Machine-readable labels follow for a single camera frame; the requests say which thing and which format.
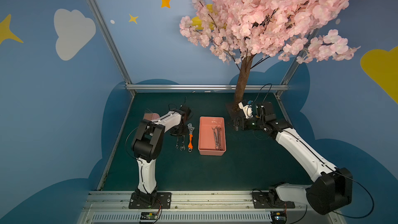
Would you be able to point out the pink plastic storage box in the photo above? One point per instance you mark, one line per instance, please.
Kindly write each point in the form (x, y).
(206, 145)

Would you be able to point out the orange handled adjustable wrench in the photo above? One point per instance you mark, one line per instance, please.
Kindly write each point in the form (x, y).
(191, 130)

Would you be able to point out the right green circuit board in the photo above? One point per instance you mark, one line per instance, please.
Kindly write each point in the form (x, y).
(278, 217)

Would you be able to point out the aluminium left corner post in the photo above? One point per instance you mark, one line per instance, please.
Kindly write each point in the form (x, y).
(100, 20)

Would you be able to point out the aluminium back frame rail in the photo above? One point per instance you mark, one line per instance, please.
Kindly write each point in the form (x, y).
(164, 87)

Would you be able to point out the aluminium front rail platform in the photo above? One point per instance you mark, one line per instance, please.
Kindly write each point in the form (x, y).
(196, 207)

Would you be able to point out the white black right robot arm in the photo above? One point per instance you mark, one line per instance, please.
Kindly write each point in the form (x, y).
(331, 188)

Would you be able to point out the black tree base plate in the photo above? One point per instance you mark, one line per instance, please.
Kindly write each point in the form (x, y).
(234, 111)

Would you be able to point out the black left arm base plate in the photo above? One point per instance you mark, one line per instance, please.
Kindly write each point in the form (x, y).
(164, 200)

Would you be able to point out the aluminium right corner post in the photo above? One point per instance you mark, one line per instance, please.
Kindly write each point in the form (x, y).
(294, 64)

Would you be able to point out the green circuit board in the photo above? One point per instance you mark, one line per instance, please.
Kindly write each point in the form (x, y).
(278, 217)
(148, 216)

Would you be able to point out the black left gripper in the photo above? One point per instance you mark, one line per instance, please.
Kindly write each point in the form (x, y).
(180, 129)

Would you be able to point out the left green circuit board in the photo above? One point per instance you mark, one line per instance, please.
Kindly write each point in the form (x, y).
(148, 216)

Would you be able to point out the aluminium corner post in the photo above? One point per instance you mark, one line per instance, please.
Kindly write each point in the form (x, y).
(100, 20)
(294, 64)

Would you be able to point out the pink hand brush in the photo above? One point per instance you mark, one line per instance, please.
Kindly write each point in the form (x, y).
(149, 115)

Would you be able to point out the large silver combination wrench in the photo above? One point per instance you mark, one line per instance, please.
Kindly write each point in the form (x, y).
(183, 147)

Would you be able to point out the pink artificial blossom tree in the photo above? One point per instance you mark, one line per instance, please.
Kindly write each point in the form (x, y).
(238, 30)

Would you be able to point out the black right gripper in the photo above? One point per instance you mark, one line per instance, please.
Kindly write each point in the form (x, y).
(241, 123)

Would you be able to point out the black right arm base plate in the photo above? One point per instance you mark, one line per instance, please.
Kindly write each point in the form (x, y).
(262, 199)

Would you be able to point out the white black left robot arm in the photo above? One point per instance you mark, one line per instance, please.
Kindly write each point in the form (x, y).
(147, 145)

